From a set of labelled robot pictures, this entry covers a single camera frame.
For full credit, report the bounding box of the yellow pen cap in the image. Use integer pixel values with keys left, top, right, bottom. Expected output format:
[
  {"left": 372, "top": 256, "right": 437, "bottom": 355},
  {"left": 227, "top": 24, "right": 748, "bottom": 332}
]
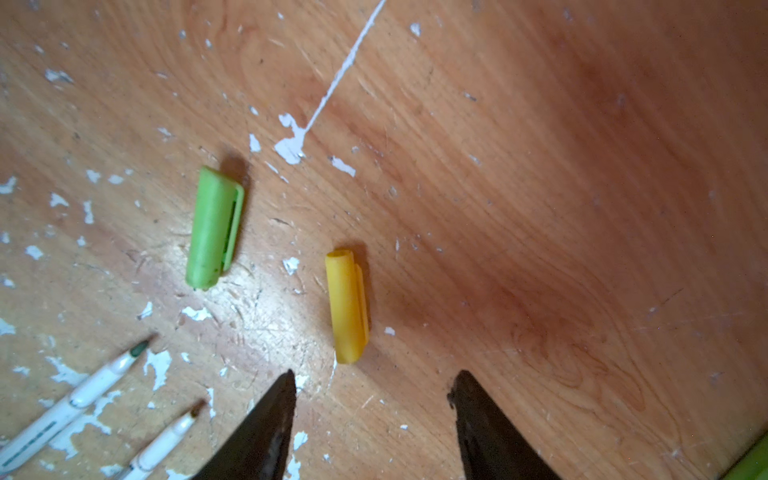
[{"left": 325, "top": 249, "right": 369, "bottom": 364}]

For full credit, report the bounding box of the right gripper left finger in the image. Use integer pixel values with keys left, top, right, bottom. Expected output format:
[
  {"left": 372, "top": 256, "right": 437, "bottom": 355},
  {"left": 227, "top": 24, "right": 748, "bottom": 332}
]
[{"left": 194, "top": 369, "right": 297, "bottom": 480}]

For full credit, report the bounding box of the green plastic tray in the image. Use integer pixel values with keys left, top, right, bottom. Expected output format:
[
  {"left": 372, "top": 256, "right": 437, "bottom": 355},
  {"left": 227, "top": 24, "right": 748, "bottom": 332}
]
[{"left": 721, "top": 433, "right": 768, "bottom": 480}]

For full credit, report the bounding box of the white pen yellow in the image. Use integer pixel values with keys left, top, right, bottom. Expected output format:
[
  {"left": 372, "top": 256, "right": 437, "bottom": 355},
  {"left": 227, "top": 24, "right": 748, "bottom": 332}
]
[{"left": 116, "top": 401, "right": 204, "bottom": 480}]

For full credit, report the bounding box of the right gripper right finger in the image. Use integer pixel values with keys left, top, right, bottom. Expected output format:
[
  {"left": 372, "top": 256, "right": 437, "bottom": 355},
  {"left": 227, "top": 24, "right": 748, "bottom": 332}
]
[{"left": 447, "top": 370, "right": 560, "bottom": 480}]

